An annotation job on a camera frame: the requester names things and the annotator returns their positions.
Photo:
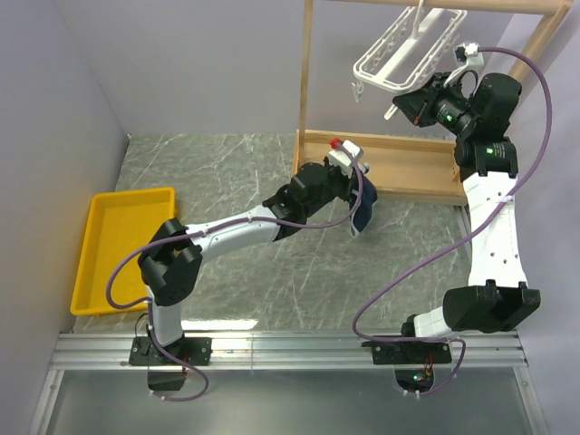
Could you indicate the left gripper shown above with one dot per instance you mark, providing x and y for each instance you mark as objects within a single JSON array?
[{"x": 347, "y": 182}]

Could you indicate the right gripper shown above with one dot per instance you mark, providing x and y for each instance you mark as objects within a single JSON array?
[{"x": 418, "y": 105}]

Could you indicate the navy blue underwear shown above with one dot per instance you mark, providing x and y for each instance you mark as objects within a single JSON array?
[{"x": 362, "y": 216}]

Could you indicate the white clip hanger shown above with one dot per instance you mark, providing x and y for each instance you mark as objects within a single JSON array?
[{"x": 406, "y": 55}]

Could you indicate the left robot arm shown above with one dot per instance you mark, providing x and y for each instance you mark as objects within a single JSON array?
[{"x": 170, "y": 266}]

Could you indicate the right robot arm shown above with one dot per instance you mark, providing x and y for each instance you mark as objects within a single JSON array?
[{"x": 497, "y": 296}]

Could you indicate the yellow plastic tray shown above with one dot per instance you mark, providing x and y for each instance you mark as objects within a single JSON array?
[{"x": 117, "y": 224}]

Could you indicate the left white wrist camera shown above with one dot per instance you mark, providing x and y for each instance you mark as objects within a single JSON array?
[{"x": 344, "y": 154}]

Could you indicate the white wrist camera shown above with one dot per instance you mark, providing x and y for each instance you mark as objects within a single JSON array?
[
  {"x": 468, "y": 59},
  {"x": 344, "y": 154}
]

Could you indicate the wooden hanging rack frame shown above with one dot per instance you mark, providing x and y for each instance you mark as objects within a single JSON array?
[{"x": 416, "y": 169}]

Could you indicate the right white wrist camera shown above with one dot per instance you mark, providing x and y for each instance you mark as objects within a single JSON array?
[{"x": 468, "y": 59}]

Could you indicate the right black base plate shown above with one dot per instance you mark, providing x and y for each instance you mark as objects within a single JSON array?
[{"x": 408, "y": 353}]

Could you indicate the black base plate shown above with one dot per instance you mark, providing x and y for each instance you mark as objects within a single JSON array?
[
  {"x": 195, "y": 351},
  {"x": 408, "y": 353}
]

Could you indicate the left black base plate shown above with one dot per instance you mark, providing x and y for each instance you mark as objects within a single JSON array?
[{"x": 195, "y": 351}]

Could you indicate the aluminium rail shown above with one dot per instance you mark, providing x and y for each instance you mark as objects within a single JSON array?
[{"x": 256, "y": 351}]

